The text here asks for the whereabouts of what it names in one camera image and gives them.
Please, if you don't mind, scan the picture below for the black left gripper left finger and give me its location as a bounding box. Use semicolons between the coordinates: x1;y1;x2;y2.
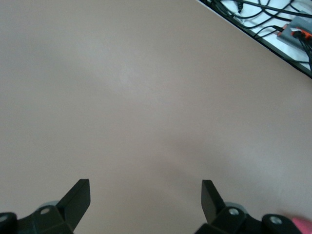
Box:
0;178;91;234

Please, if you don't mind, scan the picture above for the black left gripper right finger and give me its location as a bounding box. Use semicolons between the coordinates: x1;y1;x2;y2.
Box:
195;179;303;234

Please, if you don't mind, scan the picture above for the red foam cube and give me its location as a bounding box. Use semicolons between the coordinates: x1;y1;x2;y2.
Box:
291;216;312;234

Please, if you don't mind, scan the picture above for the grey orange connector box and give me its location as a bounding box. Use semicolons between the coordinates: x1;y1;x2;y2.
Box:
276;16;312;46

